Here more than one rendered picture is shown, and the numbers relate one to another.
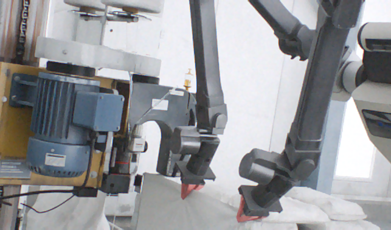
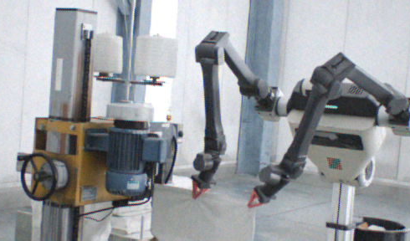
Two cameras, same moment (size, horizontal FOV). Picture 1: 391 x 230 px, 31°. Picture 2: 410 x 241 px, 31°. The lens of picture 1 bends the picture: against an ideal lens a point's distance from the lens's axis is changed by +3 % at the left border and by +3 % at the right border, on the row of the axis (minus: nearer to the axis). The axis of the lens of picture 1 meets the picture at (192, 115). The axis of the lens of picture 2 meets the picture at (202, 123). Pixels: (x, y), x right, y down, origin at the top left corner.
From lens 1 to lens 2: 142 cm
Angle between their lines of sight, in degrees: 23
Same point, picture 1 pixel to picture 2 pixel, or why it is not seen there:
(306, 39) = (261, 87)
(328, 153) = not seen: hidden behind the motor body
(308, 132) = (301, 152)
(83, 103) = (149, 146)
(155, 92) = (155, 127)
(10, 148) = (85, 180)
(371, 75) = (296, 106)
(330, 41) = (320, 105)
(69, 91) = (137, 139)
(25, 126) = (92, 163)
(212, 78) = (217, 120)
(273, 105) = not seen: hidden behind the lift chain
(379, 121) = not seen: hidden behind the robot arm
